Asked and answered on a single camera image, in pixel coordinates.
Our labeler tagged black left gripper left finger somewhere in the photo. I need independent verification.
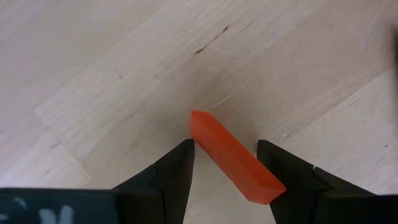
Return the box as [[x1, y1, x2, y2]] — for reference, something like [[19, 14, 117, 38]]
[[0, 138, 196, 224]]

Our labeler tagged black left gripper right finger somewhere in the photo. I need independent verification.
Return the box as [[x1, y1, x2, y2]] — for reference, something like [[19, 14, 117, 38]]
[[256, 139, 398, 224]]

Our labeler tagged orange sticky note pad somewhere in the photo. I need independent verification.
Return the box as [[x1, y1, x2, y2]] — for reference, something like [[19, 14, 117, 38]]
[[189, 110, 287, 206]]

